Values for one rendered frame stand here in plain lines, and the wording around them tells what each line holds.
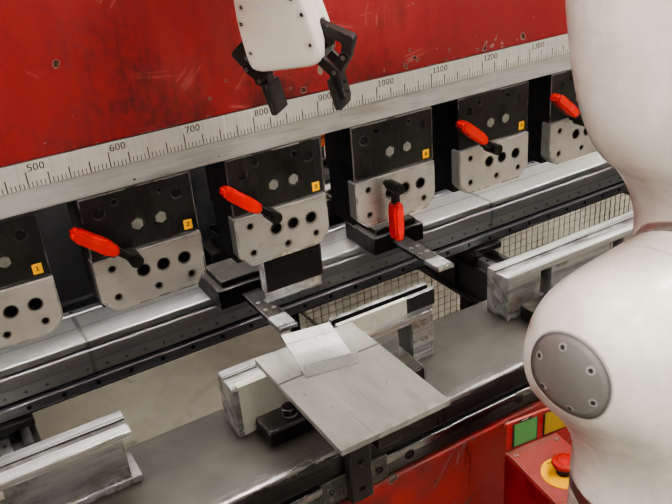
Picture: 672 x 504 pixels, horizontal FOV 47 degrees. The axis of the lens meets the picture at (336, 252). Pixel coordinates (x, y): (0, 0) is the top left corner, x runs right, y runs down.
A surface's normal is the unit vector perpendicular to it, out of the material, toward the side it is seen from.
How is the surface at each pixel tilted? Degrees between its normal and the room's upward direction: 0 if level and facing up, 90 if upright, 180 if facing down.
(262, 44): 97
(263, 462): 0
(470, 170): 90
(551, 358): 82
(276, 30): 99
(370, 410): 0
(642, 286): 20
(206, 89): 90
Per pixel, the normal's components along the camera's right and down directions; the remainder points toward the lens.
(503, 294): -0.85, 0.30
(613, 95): -0.72, 0.42
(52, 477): 0.52, 0.35
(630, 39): -0.48, 0.37
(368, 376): -0.08, -0.89
